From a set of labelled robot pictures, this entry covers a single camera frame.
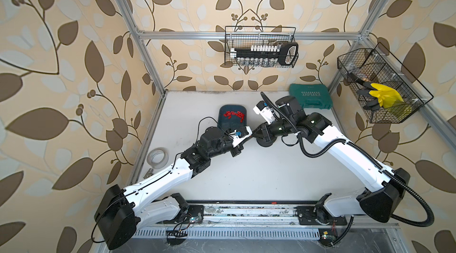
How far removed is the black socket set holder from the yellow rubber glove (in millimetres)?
349

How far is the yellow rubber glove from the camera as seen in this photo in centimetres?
67

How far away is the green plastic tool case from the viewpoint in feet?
3.64

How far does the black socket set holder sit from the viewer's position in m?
0.82

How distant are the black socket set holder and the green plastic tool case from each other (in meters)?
0.32

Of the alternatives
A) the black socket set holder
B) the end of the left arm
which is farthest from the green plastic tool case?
the end of the left arm

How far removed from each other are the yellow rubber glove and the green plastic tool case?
42 centimetres

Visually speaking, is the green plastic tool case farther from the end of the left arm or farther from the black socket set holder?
the end of the left arm
